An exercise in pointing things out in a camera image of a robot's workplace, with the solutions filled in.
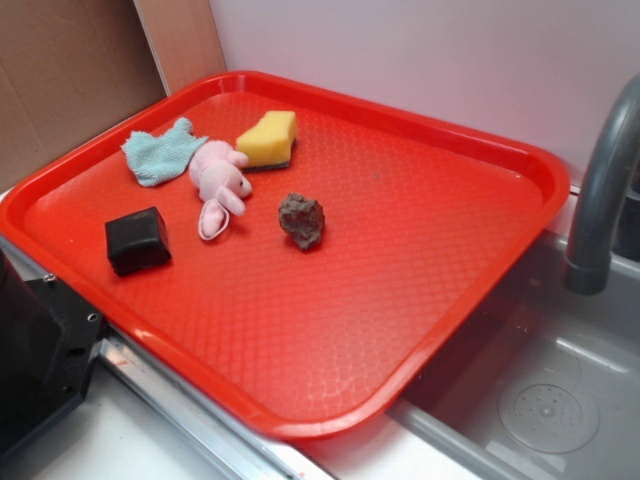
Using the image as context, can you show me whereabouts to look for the light blue cloth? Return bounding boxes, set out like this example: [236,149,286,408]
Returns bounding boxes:
[121,117,208,187]

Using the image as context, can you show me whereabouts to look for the brown rock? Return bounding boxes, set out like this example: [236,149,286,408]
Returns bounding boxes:
[278,192,325,252]

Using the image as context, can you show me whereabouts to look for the red plastic tray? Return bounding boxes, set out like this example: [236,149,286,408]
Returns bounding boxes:
[1,72,569,440]

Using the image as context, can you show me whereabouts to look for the yellow sponge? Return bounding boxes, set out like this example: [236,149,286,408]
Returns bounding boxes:
[236,110,297,171]

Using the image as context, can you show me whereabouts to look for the pink plush bunny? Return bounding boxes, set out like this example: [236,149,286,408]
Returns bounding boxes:
[188,140,252,241]

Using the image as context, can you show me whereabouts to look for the black box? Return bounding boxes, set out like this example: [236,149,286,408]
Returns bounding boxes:
[105,206,172,277]

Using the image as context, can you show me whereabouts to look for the grey plastic sink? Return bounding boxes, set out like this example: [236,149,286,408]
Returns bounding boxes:
[384,186,640,480]

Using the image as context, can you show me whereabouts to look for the grey faucet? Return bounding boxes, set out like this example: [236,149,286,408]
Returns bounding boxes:
[562,76,639,295]

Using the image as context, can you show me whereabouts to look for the brown cardboard panel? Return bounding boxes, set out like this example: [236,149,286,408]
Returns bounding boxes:
[1,1,226,190]

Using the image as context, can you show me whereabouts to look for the silver metal rail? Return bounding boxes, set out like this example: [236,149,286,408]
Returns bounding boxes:
[0,234,306,480]

